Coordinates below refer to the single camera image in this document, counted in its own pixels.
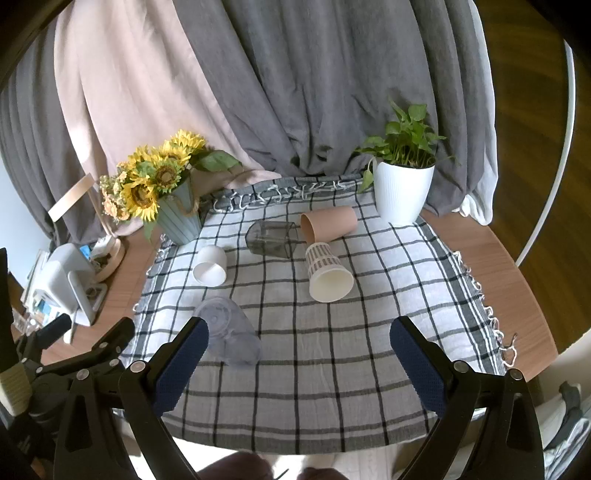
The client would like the pink curtain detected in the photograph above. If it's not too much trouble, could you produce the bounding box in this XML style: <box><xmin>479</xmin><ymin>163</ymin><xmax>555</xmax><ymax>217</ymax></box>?
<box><xmin>52</xmin><ymin>0</ymin><xmax>280</xmax><ymax>237</ymax></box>

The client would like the white hoop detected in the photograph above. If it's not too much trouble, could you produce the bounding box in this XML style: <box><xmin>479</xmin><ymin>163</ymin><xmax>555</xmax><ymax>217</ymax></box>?
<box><xmin>514</xmin><ymin>39</ymin><xmax>578</xmax><ymax>269</ymax></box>

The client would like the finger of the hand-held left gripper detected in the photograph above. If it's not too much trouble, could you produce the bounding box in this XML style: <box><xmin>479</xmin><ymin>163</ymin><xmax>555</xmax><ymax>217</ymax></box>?
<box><xmin>16</xmin><ymin>314</ymin><xmax>74</xmax><ymax>360</ymax></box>
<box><xmin>39</xmin><ymin>318</ymin><xmax>136</xmax><ymax>380</ymax></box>

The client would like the wooden desk lamp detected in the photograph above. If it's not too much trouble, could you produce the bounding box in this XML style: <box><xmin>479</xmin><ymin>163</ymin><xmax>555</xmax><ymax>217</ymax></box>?
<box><xmin>48</xmin><ymin>172</ymin><xmax>127</xmax><ymax>280</ymax></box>

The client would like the white ribbed plant pot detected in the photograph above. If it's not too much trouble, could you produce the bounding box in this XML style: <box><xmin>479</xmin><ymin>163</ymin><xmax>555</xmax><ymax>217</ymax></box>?
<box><xmin>372</xmin><ymin>159</ymin><xmax>436</xmax><ymax>226</ymax></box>

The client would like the tan cup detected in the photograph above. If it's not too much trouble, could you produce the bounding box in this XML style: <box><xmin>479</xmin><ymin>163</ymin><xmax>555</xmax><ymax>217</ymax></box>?
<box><xmin>300</xmin><ymin>206</ymin><xmax>359</xmax><ymax>243</ymax></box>

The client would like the sunflower bouquet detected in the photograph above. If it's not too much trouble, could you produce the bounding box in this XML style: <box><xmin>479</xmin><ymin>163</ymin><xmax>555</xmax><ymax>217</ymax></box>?
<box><xmin>99</xmin><ymin>130</ymin><xmax>243</xmax><ymax>241</ymax></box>

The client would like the clear plastic cup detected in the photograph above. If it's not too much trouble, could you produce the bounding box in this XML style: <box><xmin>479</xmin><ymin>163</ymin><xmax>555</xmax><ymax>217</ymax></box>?
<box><xmin>191</xmin><ymin>296</ymin><xmax>263</xmax><ymax>368</ymax></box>

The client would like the dark grey object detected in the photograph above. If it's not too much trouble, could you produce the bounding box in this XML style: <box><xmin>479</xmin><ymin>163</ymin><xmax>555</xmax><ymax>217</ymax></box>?
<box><xmin>558</xmin><ymin>381</ymin><xmax>583</xmax><ymax>422</ymax></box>

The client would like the ribbed blue-green vase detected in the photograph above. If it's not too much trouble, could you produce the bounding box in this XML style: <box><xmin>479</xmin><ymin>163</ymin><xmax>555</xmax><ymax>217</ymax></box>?
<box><xmin>156</xmin><ymin>178</ymin><xmax>204</xmax><ymax>246</ymax></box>

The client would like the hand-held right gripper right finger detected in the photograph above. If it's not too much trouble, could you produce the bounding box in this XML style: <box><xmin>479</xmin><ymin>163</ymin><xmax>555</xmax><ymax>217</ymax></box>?
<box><xmin>389</xmin><ymin>316</ymin><xmax>546</xmax><ymax>480</ymax></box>

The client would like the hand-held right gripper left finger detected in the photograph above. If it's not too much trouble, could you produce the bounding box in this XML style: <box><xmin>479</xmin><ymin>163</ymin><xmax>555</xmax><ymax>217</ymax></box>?
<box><xmin>53</xmin><ymin>318</ymin><xmax>209</xmax><ymax>480</ymax></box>

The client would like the white desktop device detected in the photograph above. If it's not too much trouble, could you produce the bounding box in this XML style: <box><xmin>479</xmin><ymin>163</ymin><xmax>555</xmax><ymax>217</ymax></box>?
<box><xmin>42</xmin><ymin>243</ymin><xmax>110</xmax><ymax>327</ymax></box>

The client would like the white sheer curtain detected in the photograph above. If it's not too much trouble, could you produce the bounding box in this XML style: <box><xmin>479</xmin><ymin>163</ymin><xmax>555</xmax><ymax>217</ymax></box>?
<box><xmin>456</xmin><ymin>0</ymin><xmax>500</xmax><ymax>227</ymax></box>

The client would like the small white cup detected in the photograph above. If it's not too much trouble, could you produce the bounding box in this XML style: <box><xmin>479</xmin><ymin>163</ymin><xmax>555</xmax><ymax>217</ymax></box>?
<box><xmin>193</xmin><ymin>245</ymin><xmax>228</xmax><ymax>286</ymax></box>

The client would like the white patterned paper cup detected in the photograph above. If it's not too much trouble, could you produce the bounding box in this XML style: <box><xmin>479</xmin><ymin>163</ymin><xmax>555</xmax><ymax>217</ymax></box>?
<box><xmin>304</xmin><ymin>240</ymin><xmax>356</xmax><ymax>304</ymax></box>

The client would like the green pothos plant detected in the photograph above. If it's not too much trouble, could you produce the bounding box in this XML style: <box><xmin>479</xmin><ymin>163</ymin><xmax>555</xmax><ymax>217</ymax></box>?
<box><xmin>353</xmin><ymin>99</ymin><xmax>457</xmax><ymax>193</ymax></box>

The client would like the striped grey cloth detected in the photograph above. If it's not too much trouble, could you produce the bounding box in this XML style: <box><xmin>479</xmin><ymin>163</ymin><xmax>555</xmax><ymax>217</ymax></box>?
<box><xmin>542</xmin><ymin>415</ymin><xmax>591</xmax><ymax>472</ymax></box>

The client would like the grey translucent cup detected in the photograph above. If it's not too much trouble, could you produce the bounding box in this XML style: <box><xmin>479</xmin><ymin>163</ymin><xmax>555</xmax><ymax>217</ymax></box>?
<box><xmin>245</xmin><ymin>220</ymin><xmax>297</xmax><ymax>257</ymax></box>

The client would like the checkered grey white cloth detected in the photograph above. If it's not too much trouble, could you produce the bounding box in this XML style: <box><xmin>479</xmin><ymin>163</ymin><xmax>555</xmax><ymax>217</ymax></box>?
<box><xmin>119</xmin><ymin>178</ymin><xmax>519</xmax><ymax>455</ymax></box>

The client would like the dark grey curtain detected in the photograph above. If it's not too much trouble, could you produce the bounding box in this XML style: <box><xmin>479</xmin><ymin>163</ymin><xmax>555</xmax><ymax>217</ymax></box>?
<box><xmin>170</xmin><ymin>0</ymin><xmax>491</xmax><ymax>219</ymax></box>

